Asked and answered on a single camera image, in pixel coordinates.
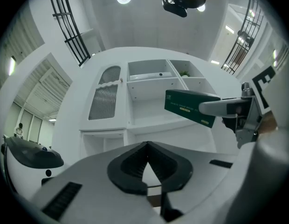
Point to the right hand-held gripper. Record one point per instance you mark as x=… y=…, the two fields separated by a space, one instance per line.
x=249 y=120

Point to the black balcony railing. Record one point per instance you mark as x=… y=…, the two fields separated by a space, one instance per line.
x=244 y=36
x=70 y=31

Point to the dark green tissues box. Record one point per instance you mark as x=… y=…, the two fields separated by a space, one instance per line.
x=181 y=101

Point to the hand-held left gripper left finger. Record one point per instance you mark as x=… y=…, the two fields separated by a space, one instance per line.
x=88 y=183

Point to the white shelf cabinet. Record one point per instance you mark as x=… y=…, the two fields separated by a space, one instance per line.
x=149 y=94

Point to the person's right forearm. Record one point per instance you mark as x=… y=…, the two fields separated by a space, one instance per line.
x=268 y=122

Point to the small green plant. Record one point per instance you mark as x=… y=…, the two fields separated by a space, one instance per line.
x=184 y=73

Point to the black head-worn camera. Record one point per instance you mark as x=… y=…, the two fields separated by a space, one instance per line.
x=174 y=7

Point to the ribbed glass cabinet door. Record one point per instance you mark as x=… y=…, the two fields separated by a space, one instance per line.
x=105 y=97

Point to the white black-trimmed robot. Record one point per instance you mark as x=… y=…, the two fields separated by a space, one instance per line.
x=30 y=157

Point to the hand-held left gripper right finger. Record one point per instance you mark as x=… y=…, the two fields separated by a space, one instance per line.
x=200 y=171

